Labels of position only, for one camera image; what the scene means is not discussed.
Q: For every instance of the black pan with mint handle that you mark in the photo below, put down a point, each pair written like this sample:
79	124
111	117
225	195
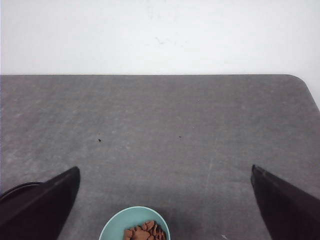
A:
18	190

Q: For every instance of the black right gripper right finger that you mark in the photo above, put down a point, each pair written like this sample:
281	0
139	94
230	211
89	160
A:
288	212

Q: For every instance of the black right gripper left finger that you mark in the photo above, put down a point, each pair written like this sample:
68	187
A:
41	213

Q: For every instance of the brown beef cubes pile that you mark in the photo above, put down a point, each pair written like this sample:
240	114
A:
149	230

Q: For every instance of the mint green bowl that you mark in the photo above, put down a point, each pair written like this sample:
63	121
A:
130	217

